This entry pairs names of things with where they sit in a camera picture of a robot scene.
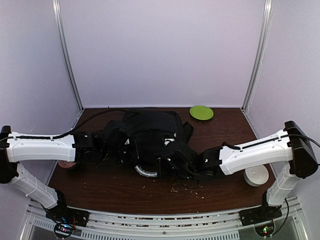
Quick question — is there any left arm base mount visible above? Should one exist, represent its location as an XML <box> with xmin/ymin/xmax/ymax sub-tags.
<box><xmin>43</xmin><ymin>190</ymin><xmax>90</xmax><ymax>240</ymax></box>

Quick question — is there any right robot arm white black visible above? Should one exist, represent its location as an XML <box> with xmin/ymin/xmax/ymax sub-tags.
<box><xmin>160</xmin><ymin>121</ymin><xmax>319</xmax><ymax>221</ymax></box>

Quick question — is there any right aluminium frame post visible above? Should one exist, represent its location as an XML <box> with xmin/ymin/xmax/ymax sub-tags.
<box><xmin>242</xmin><ymin>0</ymin><xmax>274</xmax><ymax>113</ymax></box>

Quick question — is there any red patterned small bowl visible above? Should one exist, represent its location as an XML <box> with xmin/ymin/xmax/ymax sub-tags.
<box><xmin>57</xmin><ymin>161</ymin><xmax>78</xmax><ymax>171</ymax></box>

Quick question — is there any green plate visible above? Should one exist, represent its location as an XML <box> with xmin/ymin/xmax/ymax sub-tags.
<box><xmin>189</xmin><ymin>105</ymin><xmax>214</xmax><ymax>121</ymax></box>

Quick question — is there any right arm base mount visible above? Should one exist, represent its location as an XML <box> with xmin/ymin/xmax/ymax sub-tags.
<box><xmin>238</xmin><ymin>201</ymin><xmax>283</xmax><ymax>238</ymax></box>

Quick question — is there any left aluminium frame post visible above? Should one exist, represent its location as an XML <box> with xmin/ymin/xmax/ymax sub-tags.
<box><xmin>52</xmin><ymin>0</ymin><xmax>84</xmax><ymax>112</ymax></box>

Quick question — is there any white bowl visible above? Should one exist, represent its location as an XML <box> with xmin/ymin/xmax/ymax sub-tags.
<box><xmin>244</xmin><ymin>165</ymin><xmax>269</xmax><ymax>187</ymax></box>

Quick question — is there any front aluminium rail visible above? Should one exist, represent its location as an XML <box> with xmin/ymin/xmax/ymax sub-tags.
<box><xmin>21</xmin><ymin>197</ymin><xmax>307</xmax><ymax>240</ymax></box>

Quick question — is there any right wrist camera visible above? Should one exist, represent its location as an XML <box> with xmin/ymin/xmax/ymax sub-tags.
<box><xmin>163</xmin><ymin>138</ymin><xmax>176</xmax><ymax>146</ymax></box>

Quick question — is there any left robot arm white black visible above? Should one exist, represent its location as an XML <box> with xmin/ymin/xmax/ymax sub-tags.
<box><xmin>0</xmin><ymin>120</ymin><xmax>137</xmax><ymax>222</ymax></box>

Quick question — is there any aluminium frame post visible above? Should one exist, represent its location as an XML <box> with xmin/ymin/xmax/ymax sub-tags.
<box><xmin>242</xmin><ymin>0</ymin><xmax>274</xmax><ymax>113</ymax></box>
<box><xmin>52</xmin><ymin>0</ymin><xmax>84</xmax><ymax>112</ymax></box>

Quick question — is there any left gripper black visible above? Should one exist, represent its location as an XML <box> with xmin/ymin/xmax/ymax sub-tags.
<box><xmin>100</xmin><ymin>139</ymin><xmax>144</xmax><ymax>165</ymax></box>

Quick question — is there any black student backpack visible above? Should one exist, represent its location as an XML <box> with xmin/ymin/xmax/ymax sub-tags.
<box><xmin>94</xmin><ymin>110</ymin><xmax>198</xmax><ymax>178</ymax></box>

